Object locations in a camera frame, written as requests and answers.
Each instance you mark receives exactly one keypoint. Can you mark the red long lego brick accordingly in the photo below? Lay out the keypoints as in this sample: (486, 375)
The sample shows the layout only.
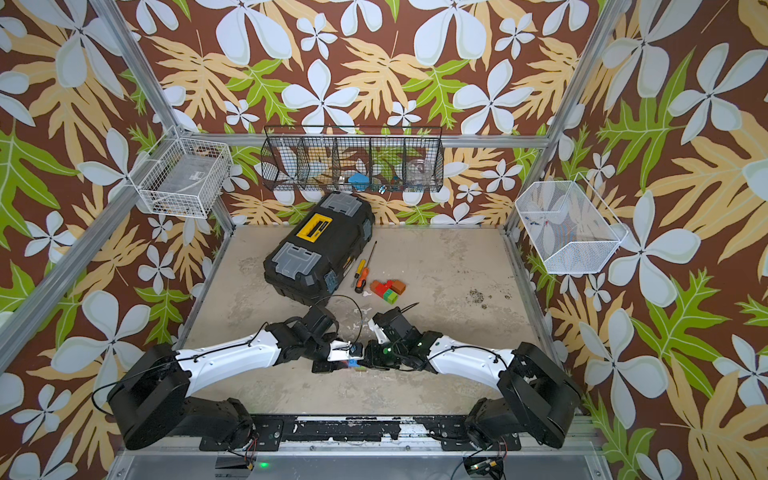
(379, 289)

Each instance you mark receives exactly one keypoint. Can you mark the white wire basket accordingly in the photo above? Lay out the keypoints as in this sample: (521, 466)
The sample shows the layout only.
(183, 175)
(572, 228)

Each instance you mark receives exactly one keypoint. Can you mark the white wire basket right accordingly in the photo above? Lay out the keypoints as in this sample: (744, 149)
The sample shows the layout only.
(572, 228)

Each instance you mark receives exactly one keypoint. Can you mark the orange handled screwdriver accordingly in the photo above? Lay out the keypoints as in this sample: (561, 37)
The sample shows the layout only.
(361, 281)

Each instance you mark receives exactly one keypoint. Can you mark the yellow handled screwdriver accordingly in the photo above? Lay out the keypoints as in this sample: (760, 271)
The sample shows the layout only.
(362, 265)

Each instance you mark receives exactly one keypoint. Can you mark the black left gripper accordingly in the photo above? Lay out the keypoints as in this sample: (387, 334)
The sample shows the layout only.
(330, 365)

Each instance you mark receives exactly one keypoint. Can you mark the black wire basket back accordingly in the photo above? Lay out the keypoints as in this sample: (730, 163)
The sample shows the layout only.
(395, 158)

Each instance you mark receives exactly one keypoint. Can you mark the white wire basket left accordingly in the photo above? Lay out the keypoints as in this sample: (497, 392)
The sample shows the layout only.
(183, 175)

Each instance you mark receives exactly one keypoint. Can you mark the blue object in basket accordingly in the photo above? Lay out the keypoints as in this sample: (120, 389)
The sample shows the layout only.
(359, 181)

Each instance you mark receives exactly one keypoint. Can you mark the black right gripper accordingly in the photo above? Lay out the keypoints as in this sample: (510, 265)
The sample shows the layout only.
(372, 356)

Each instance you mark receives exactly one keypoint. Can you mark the orange lego brick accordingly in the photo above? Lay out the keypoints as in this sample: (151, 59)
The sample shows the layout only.
(396, 286)

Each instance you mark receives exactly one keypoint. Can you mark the black mounting rail base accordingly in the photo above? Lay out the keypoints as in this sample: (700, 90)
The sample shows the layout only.
(272, 433)

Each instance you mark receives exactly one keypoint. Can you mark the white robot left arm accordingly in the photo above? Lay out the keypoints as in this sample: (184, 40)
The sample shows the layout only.
(157, 397)

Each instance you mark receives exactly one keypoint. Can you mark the black toolbox with yellow label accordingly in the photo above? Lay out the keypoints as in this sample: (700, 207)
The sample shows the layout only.
(309, 264)

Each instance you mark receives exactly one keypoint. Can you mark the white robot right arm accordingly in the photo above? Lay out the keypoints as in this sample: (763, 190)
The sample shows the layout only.
(536, 396)

